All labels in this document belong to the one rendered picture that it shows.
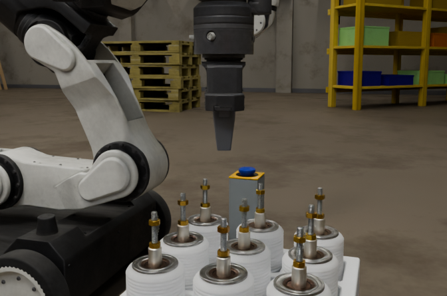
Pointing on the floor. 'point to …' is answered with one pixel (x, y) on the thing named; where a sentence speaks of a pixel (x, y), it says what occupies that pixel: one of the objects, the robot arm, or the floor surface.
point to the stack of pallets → (145, 99)
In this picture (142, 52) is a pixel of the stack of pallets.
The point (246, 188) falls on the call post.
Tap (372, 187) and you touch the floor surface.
